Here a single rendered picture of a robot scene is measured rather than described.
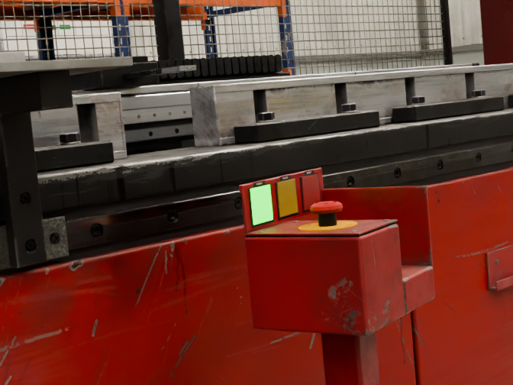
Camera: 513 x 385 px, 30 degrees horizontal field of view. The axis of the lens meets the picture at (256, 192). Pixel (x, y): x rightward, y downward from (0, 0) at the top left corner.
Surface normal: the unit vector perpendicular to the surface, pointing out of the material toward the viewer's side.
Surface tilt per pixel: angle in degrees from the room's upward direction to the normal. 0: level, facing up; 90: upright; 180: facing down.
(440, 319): 90
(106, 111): 90
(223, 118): 90
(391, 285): 90
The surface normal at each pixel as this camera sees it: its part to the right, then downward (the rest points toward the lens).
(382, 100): 0.69, 0.00
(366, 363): 0.83, -0.03
